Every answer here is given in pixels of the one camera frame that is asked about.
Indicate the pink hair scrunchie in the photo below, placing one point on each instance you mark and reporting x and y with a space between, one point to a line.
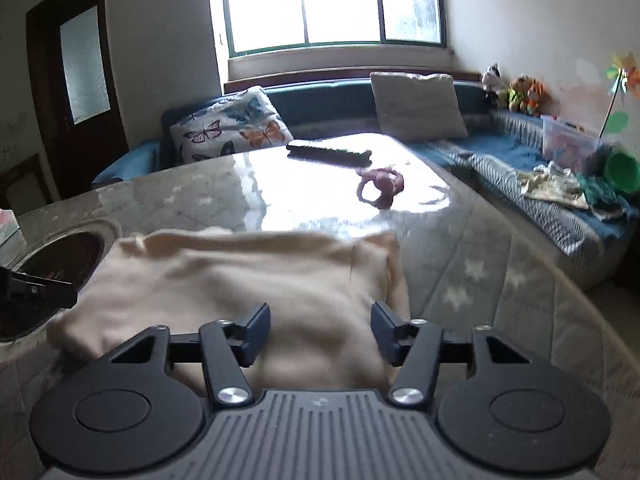
388 182

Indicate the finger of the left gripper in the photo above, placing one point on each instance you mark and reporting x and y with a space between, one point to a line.
23 293

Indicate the tissue box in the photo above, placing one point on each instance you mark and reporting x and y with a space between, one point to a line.
11 236

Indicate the black remote control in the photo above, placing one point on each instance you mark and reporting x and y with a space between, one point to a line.
316 152

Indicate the quilted star table cover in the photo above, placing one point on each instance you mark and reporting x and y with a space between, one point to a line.
465 264

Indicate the yellow plush toy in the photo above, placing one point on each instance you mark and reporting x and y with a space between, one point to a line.
518 93

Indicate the orange plush toy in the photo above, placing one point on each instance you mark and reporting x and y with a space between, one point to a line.
535 95

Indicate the clear plastic storage box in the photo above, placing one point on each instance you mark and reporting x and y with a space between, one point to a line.
568 146

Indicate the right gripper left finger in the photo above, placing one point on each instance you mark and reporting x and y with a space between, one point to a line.
227 348

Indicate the black white plush toy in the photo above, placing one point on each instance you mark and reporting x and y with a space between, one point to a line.
494 87

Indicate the colourful paper pinwheel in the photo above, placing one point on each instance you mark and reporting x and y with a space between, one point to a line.
624 76

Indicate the black round induction cooktop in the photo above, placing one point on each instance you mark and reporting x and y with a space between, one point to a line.
70 258

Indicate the dark door frosted glass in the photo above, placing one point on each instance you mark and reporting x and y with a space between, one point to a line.
73 89

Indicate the butterfly print pillow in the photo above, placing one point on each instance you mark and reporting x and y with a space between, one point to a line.
243 122

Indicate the gray square pillow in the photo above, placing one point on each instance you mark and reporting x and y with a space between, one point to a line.
417 108

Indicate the green framed window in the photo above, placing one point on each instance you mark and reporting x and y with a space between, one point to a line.
259 26

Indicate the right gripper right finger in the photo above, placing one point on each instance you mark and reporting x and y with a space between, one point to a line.
413 348

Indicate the crumpled clothes on bench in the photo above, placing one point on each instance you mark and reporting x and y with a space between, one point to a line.
554 184

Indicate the green plastic bowl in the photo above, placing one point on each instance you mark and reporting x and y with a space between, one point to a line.
621 171

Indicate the cream sweatshirt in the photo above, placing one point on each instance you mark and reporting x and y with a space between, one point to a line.
320 290

